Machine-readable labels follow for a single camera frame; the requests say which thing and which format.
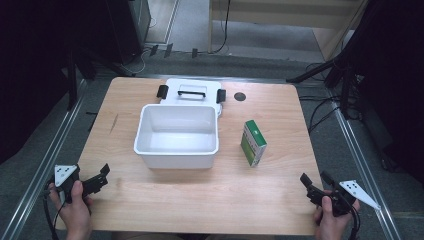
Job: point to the small black floor bracket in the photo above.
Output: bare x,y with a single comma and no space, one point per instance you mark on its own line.
154,50
194,53
168,50

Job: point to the black round table grommet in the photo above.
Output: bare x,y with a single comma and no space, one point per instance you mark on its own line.
240,96

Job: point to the aluminium floor rail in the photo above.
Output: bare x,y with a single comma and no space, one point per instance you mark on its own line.
363,173
43,166

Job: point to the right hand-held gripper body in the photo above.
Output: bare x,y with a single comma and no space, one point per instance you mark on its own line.
346,196

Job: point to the black tripod stand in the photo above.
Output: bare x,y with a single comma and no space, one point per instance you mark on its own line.
320,70

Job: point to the light wooden furniture frame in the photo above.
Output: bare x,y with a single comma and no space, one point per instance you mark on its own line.
283,16

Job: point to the green and white carton box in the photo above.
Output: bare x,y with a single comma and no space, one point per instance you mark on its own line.
255,142

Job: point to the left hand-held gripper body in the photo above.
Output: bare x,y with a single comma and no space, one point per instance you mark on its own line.
68,176

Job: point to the person's left hand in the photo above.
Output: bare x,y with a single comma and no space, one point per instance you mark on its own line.
76,213

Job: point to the black metal stand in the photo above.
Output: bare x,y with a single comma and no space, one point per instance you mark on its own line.
72,83

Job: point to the dark curtain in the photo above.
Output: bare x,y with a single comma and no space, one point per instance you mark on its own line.
30,66
396,83

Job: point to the black cabinet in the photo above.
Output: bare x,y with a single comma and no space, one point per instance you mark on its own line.
130,30

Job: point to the person's right hand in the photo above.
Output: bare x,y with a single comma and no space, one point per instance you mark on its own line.
333,223

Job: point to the white plastic storage box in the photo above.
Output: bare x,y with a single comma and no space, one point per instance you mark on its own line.
156,151

